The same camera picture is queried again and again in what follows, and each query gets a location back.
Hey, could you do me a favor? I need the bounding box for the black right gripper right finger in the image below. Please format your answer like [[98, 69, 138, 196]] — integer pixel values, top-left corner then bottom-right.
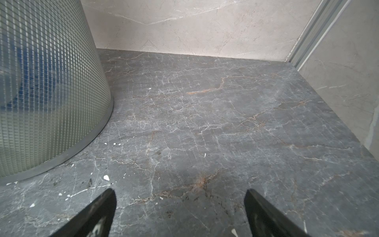
[[244, 189, 309, 237]]

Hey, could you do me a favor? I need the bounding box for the green lined trash bin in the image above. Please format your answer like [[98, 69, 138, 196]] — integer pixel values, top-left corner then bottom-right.
[[1, 1, 114, 184]]

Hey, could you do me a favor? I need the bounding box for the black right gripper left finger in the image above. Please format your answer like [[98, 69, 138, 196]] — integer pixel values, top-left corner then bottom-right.
[[52, 188, 117, 237]]

